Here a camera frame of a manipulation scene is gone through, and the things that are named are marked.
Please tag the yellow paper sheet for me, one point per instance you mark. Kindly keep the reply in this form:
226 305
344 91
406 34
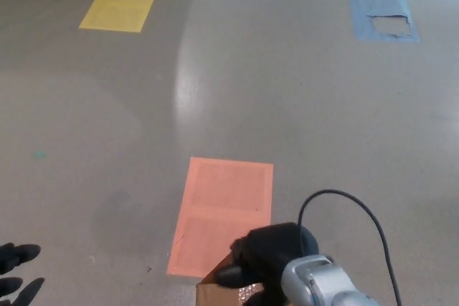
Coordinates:
120 6

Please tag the torn blue paper sheet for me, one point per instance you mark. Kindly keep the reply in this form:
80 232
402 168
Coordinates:
376 3

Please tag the orange paper sheet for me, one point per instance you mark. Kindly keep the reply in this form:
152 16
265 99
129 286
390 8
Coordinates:
226 195

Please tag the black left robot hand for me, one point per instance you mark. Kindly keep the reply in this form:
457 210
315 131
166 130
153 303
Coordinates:
16 254

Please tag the brown cardboard box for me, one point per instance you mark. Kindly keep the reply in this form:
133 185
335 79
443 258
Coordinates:
211 293

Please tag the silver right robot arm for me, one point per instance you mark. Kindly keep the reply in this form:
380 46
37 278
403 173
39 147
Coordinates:
315 281

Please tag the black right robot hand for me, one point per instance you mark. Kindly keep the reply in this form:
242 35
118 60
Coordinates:
272 248

